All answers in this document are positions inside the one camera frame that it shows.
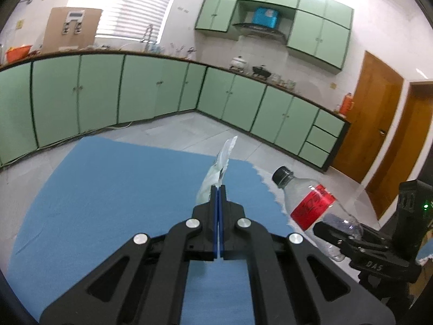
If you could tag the white paper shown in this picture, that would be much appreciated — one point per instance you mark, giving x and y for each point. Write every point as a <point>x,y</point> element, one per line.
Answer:
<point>216,172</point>

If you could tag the wooden door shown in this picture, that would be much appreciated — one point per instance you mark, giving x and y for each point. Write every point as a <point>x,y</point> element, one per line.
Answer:
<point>406,142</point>
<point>368,115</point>

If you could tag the red thermos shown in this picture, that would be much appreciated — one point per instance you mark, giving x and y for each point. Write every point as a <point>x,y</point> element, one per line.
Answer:
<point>347,104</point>

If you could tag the clear plastic bottle red label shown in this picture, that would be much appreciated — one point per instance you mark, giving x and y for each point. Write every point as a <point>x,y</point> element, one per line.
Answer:
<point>304,203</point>

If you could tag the blue box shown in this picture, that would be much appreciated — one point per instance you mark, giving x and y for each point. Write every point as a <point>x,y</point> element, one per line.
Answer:
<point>266,17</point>

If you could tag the blue tablecloth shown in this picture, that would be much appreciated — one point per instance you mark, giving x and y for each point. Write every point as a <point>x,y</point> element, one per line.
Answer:
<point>101,193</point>

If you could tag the black wok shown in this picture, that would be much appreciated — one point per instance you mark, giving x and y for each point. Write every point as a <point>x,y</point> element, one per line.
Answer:
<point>261,71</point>

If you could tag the orange basket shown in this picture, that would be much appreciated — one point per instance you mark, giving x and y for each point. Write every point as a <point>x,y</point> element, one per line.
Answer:
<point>19,54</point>

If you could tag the green wall cabinets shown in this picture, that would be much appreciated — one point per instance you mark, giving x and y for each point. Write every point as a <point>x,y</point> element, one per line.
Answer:
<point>314,37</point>

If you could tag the white window blind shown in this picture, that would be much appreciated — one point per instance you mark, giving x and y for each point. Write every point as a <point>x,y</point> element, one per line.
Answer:
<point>135,3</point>

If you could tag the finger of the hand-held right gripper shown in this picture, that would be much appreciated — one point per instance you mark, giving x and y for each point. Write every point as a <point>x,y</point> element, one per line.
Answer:
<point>335,235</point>
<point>379,235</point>

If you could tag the range hood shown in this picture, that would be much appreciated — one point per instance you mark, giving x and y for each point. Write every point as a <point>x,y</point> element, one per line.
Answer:
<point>260,32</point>

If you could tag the brown board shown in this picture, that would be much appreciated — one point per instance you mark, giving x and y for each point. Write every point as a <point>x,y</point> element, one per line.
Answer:
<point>54,40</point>

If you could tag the white pot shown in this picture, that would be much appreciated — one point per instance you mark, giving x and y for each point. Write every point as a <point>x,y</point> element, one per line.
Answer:
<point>238,63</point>

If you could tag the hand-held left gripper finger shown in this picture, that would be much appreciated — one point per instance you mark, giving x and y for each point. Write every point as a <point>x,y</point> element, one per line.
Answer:
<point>221,223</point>
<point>214,223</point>

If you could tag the green base cabinets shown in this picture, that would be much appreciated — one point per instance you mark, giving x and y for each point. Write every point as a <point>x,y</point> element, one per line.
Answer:
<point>101,88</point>

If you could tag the metal faucet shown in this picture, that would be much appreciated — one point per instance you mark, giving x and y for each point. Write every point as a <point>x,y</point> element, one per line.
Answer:
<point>148,34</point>

